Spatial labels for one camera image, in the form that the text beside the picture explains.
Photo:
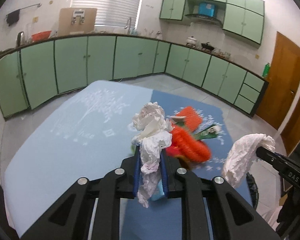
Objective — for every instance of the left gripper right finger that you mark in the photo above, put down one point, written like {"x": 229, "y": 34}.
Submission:
{"x": 211, "y": 209}

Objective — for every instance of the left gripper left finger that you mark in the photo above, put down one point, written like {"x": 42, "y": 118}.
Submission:
{"x": 90, "y": 209}

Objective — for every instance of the white paper towel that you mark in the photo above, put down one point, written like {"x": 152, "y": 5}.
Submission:
{"x": 242, "y": 155}

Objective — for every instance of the white tissue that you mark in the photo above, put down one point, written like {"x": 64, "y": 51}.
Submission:
{"x": 155, "y": 135}

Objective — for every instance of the light blue milk carton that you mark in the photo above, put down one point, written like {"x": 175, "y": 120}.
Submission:
{"x": 158, "y": 193}

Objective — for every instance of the red gold foil pouch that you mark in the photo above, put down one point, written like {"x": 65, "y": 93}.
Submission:
{"x": 182, "y": 161}

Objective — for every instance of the black trash bin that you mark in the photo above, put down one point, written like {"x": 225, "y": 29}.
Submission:
{"x": 253, "y": 189}

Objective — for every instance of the green lower kitchen cabinets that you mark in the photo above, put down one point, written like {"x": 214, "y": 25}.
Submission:
{"x": 34, "y": 73}

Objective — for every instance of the light blue tablecloth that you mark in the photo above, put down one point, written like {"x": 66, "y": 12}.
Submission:
{"x": 87, "y": 136}

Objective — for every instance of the green white snack wrapper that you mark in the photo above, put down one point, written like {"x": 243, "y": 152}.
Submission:
{"x": 210, "y": 132}

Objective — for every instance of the orange foam net rolled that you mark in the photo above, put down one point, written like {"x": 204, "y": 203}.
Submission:
{"x": 184, "y": 144}

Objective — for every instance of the orange foam net flat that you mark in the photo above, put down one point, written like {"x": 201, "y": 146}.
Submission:
{"x": 190, "y": 118}

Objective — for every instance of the green bottle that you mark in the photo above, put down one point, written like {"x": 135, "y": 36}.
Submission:
{"x": 266, "y": 70}

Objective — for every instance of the brown wooden door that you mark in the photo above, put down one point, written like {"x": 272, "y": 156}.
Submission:
{"x": 284, "y": 80}

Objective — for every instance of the black wok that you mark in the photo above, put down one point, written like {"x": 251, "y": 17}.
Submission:
{"x": 207, "y": 47}

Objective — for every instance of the white cooking pot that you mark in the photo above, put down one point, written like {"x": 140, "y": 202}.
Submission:
{"x": 191, "y": 42}

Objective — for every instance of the steel electric kettle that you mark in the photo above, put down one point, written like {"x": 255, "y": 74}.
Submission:
{"x": 20, "y": 40}

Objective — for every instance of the red plastic basin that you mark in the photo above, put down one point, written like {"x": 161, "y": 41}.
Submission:
{"x": 44, "y": 35}

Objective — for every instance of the cardboard box on counter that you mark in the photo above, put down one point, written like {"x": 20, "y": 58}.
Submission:
{"x": 76, "y": 21}

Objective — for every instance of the range hood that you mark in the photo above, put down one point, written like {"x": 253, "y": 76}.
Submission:
{"x": 208, "y": 13}

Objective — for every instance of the chrome sink faucet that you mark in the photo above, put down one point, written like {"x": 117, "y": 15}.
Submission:
{"x": 128, "y": 26}

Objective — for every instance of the dark hanging towel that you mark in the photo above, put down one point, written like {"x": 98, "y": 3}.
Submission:
{"x": 13, "y": 17}

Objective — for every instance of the green upper wall cabinets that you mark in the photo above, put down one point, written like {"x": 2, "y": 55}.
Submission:
{"x": 244, "y": 18}

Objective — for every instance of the wall towel rail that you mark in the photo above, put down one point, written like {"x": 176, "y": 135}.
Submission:
{"x": 26, "y": 7}

